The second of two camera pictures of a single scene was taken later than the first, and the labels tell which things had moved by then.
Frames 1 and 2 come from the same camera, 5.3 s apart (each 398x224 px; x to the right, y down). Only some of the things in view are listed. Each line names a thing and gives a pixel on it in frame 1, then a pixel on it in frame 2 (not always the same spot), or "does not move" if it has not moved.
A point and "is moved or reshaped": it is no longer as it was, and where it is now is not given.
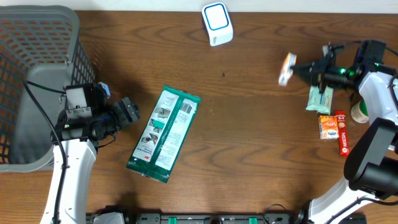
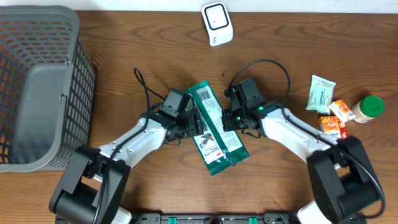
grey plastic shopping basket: x=40 y=54 does not move
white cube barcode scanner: x=217 y=22 does not move
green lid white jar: x=359 y=112 does not move
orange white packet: x=287 y=69 -> x=342 y=111
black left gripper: x=130 y=114 -> x=194 y=126
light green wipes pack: x=320 y=102 does not move
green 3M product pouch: x=163 y=134 is moved or reshaped
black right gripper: x=318 y=70 -> x=227 y=124
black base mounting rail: x=204 y=218 does not move
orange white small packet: x=328 y=127 does not move
